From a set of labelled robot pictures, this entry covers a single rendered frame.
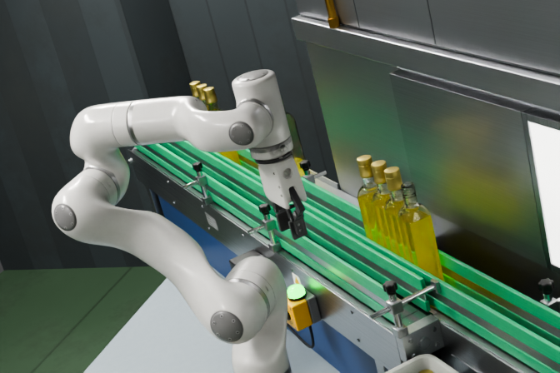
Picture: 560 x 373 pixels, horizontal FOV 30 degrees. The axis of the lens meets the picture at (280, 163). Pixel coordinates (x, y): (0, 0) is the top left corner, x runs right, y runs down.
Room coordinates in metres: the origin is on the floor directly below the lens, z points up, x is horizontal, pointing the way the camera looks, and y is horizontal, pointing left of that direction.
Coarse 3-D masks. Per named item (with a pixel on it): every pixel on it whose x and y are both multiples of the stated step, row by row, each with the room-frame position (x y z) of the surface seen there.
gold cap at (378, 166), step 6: (372, 162) 2.16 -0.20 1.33; (378, 162) 2.15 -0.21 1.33; (384, 162) 2.14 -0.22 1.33; (372, 168) 2.14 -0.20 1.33; (378, 168) 2.13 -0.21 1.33; (384, 168) 2.14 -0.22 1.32; (378, 174) 2.13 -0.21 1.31; (384, 174) 2.13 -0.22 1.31; (378, 180) 2.14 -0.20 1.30; (384, 180) 2.13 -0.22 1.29
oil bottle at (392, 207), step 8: (392, 200) 2.09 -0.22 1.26; (400, 200) 2.08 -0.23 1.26; (384, 208) 2.11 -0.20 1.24; (392, 208) 2.07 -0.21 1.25; (392, 216) 2.07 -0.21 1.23; (392, 224) 2.08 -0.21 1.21; (392, 232) 2.09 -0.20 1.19; (400, 232) 2.06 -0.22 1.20; (392, 240) 2.10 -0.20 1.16; (400, 240) 2.06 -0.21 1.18; (392, 248) 2.11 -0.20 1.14; (400, 248) 2.07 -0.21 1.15
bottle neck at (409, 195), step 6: (402, 186) 2.04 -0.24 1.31; (408, 186) 2.03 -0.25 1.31; (414, 186) 2.04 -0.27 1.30; (402, 192) 2.04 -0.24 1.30; (408, 192) 2.03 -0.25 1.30; (414, 192) 2.03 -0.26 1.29; (408, 198) 2.03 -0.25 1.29; (414, 198) 2.03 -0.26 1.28; (408, 204) 2.03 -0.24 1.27; (414, 204) 2.03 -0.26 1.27
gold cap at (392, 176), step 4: (388, 168) 2.10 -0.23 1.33; (392, 168) 2.10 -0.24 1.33; (396, 168) 2.09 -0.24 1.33; (384, 172) 2.09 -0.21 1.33; (388, 172) 2.08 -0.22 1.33; (392, 172) 2.08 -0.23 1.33; (396, 172) 2.08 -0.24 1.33; (388, 176) 2.08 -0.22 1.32; (392, 176) 2.08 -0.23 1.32; (396, 176) 2.08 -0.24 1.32; (400, 176) 2.09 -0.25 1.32; (388, 180) 2.08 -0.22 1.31; (392, 180) 2.08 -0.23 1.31; (396, 180) 2.08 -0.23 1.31; (400, 180) 2.08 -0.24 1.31; (388, 184) 2.09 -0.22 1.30; (392, 184) 2.08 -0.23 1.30; (396, 184) 2.08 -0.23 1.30; (400, 184) 2.08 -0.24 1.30; (388, 188) 2.09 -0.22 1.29; (392, 188) 2.08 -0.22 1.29; (396, 188) 2.08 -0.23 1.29; (400, 188) 2.08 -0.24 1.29
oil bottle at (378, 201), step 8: (376, 192) 2.16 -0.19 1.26; (376, 200) 2.14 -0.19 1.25; (384, 200) 2.12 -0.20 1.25; (376, 208) 2.14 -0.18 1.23; (376, 216) 2.15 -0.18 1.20; (384, 216) 2.12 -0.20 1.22; (376, 224) 2.16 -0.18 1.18; (384, 224) 2.12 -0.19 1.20; (384, 232) 2.13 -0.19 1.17; (384, 240) 2.14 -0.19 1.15
